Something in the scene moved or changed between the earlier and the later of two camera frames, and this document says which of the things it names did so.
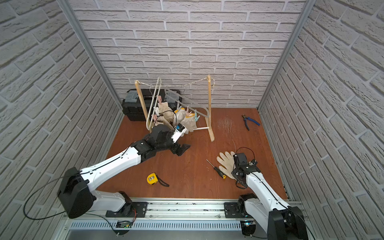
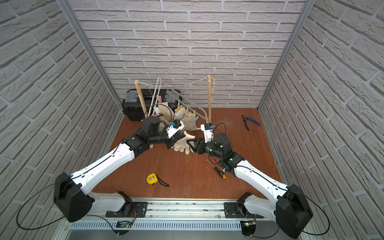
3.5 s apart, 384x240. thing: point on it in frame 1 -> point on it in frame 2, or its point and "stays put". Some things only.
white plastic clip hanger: [156, 109] stays put
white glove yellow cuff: [189, 123] stays put
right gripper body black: [234, 173] -> [205, 148]
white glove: [166, 113] stays put
